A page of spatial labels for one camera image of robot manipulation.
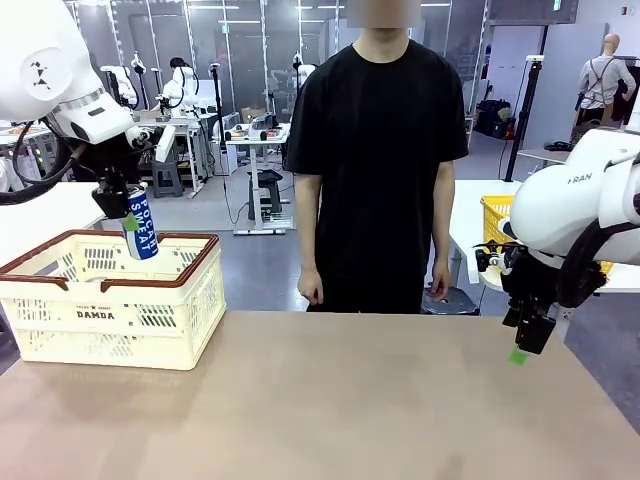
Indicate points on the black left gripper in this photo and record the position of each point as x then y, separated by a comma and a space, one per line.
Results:
110, 162

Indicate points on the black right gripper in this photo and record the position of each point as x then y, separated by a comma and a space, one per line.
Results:
532, 282

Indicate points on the blue Pocari Sweat can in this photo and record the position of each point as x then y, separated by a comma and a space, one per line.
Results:
142, 225

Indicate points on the drink can silver lid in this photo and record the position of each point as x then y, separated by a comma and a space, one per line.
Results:
97, 279

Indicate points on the person's right forearm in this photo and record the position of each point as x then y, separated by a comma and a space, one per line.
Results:
307, 225

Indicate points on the person's left forearm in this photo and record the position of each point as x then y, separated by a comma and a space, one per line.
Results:
444, 210

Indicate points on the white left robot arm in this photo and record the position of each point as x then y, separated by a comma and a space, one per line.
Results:
45, 75

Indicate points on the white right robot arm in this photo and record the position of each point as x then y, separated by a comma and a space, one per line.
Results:
575, 200

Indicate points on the yellow plastic shopping basket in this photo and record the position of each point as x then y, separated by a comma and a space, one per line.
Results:
495, 220

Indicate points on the cream basket with brown rim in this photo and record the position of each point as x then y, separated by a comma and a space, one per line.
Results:
150, 325

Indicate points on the dark wicker basket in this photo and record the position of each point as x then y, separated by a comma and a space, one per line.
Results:
587, 129

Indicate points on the person's left hand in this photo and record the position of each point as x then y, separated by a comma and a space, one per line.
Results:
441, 280

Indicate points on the person's right hand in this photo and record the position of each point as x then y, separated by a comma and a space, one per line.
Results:
311, 287

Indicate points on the grey step stool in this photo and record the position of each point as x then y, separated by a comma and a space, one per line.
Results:
167, 180

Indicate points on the white table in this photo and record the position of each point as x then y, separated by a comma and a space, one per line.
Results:
470, 215
50, 205

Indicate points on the black round stool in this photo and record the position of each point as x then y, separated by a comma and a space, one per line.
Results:
455, 302

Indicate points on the white humanoid robot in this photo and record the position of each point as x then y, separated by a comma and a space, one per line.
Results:
182, 85

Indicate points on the brown work table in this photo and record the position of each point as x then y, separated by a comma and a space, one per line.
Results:
542, 156

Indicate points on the black bag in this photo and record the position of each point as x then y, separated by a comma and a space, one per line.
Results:
492, 120

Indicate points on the person in black t-shirt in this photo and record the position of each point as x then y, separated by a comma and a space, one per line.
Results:
375, 175

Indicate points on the mannequin with grey apron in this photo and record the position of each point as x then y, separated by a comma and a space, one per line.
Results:
602, 80

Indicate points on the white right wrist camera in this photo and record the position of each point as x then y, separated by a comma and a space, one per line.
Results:
497, 259

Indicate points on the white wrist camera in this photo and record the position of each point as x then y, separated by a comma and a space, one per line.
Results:
165, 144
497, 259

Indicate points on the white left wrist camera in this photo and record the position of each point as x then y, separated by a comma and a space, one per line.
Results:
165, 144

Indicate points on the black camera tripod pole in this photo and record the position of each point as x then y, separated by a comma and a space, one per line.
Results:
522, 120

